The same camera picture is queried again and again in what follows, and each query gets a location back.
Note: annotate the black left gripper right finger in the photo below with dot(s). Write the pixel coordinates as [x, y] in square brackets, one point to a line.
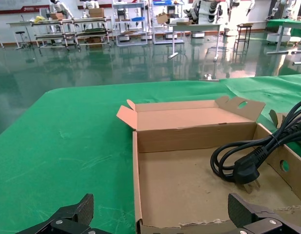
[250, 219]

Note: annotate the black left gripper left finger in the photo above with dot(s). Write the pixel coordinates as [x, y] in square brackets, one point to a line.
[75, 217]

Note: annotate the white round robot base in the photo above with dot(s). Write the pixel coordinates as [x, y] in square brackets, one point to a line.
[277, 37]

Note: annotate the open brown cardboard box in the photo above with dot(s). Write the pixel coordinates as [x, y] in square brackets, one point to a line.
[184, 182]

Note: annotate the small brown cardboard box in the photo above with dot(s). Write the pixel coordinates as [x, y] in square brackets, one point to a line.
[57, 16]

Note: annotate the closed brown cardboard box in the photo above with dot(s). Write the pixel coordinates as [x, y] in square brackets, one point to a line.
[97, 12]

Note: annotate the small open cardboard box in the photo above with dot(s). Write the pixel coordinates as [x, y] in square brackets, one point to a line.
[162, 18]

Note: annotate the green table cloth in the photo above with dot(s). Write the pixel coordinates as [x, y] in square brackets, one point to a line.
[274, 90]
[55, 146]

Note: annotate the metal pipe rack trolley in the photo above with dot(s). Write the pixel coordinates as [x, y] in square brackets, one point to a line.
[67, 36]

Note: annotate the black round stool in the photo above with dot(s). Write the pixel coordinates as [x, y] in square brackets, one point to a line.
[20, 32]

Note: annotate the tall black metal stand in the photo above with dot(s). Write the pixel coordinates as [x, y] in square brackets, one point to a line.
[244, 25]

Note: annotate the grey work table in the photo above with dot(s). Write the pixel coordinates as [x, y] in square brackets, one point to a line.
[196, 27]

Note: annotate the green topped work table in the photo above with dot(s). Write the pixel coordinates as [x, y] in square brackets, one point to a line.
[287, 23]

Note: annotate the yellow bag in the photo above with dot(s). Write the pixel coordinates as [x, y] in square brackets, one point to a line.
[39, 19]

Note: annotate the white work table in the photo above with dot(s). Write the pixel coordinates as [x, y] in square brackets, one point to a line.
[19, 23]

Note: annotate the white shelf unit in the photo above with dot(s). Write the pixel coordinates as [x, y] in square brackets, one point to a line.
[137, 19]

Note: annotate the white humanoid robot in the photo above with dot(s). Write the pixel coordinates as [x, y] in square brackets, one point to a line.
[92, 3]
[55, 6]

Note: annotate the white robot on stand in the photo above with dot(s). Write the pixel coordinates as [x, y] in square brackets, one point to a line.
[204, 12]

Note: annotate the shelf unit with blue bins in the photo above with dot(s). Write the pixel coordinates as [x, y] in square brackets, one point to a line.
[165, 3]

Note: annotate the red wall banner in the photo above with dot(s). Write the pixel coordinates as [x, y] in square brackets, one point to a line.
[19, 9]

